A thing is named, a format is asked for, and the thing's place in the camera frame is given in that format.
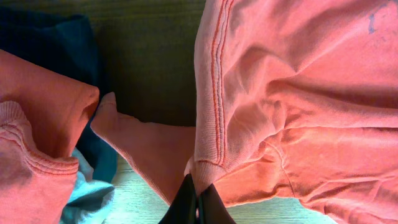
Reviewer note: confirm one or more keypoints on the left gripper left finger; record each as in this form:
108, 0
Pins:
183, 208

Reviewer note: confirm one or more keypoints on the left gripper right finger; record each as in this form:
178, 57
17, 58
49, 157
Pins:
211, 209

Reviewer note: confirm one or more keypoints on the plain red t-shirt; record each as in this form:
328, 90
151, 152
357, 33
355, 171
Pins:
294, 99

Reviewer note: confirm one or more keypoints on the folded light grey t-shirt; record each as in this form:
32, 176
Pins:
91, 200

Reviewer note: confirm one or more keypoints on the folded navy blue t-shirt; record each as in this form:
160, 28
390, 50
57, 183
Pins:
66, 46

